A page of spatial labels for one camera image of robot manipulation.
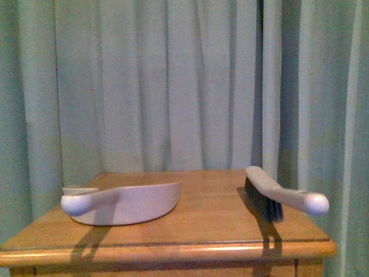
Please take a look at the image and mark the beige hand brush black bristles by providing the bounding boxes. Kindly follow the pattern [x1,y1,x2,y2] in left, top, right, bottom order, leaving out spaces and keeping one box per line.
[244,166,329,223]

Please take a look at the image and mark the light green curtain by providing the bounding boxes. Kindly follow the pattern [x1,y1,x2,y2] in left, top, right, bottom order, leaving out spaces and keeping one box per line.
[1,1,368,276]

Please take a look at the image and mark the beige plastic dustpan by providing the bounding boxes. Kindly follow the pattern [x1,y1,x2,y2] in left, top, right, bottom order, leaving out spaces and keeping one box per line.
[61,182,181,226]

